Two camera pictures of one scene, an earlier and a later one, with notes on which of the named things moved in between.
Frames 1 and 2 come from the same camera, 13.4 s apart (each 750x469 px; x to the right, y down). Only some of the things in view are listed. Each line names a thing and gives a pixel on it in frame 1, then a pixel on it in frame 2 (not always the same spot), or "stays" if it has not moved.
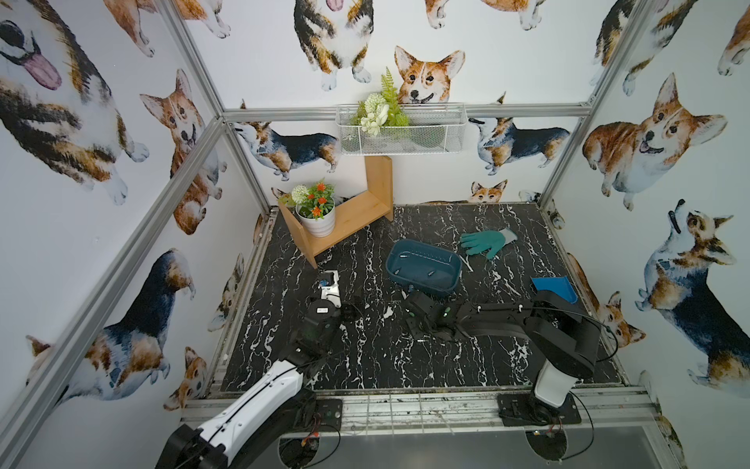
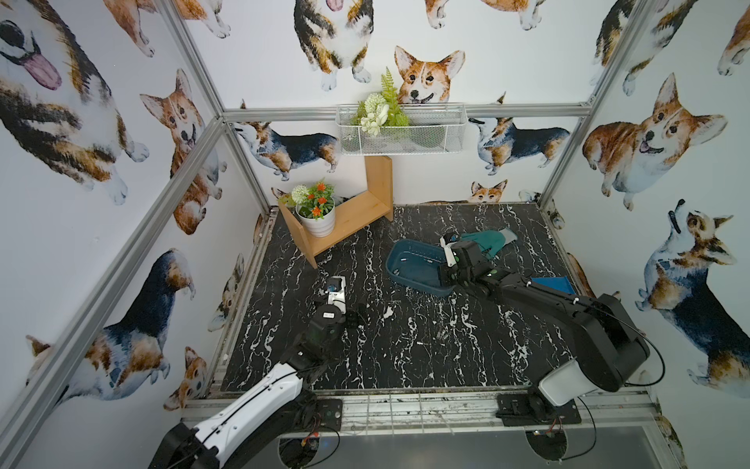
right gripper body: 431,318 to 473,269
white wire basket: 432,129 stays
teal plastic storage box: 424,265 stays
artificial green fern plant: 377,110 stays
